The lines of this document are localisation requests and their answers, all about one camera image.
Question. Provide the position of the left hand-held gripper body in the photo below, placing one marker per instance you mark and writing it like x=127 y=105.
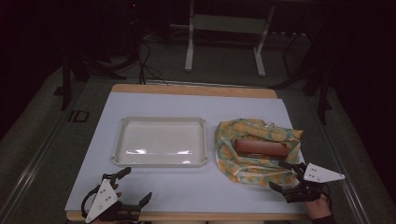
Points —
x=102 y=199

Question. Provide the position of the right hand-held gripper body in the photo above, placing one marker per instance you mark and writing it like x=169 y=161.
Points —
x=320 y=174

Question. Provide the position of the yellow green patterned cloth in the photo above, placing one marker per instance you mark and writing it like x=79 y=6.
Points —
x=249 y=171

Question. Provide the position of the person's left hand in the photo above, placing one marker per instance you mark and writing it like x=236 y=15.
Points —
x=117 y=190

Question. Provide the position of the person's right hand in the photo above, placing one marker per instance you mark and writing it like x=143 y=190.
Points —
x=319 y=208

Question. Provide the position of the brown sausage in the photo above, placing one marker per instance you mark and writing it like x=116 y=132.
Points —
x=261 y=147

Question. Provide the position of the white table mat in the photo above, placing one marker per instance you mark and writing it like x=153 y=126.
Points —
x=186 y=186

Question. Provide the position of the white plastic tray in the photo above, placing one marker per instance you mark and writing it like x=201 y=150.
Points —
x=160 y=143

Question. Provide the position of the black metal stand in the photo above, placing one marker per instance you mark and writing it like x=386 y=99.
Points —
x=67 y=84
x=322 y=93

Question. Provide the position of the white metal stand frame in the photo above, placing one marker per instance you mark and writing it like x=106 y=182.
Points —
x=229 y=23

